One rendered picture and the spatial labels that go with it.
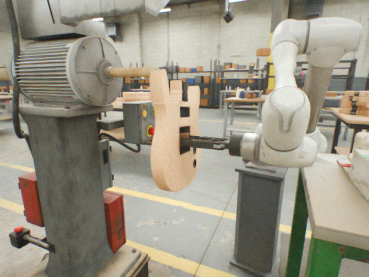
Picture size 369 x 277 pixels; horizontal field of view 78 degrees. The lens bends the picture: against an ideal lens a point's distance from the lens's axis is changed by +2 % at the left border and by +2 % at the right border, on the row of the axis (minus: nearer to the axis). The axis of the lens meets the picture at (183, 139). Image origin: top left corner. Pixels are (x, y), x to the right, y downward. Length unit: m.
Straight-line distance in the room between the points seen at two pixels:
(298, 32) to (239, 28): 11.07
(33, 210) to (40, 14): 0.84
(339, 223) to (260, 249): 1.10
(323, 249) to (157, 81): 0.58
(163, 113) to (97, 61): 0.33
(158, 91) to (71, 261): 0.90
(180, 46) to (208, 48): 1.59
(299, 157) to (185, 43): 12.28
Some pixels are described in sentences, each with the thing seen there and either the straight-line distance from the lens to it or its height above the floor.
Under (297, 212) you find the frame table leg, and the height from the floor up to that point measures 0.67.
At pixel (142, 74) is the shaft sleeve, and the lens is 0.81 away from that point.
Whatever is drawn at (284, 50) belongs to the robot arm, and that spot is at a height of 1.33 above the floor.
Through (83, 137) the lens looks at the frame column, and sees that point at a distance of 1.07.
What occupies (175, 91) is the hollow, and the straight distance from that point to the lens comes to 0.82.
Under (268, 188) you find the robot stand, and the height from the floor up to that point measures 0.61.
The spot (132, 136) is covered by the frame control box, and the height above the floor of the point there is 0.96.
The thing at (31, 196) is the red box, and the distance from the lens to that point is 1.28.
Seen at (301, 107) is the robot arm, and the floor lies 1.16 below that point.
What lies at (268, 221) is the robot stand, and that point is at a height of 0.40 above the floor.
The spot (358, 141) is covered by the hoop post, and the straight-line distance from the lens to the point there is 0.96.
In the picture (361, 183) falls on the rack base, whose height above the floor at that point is 0.95.
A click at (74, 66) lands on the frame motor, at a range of 0.86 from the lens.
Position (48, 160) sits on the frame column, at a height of 0.90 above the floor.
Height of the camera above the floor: 1.22
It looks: 14 degrees down
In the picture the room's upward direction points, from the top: straight up
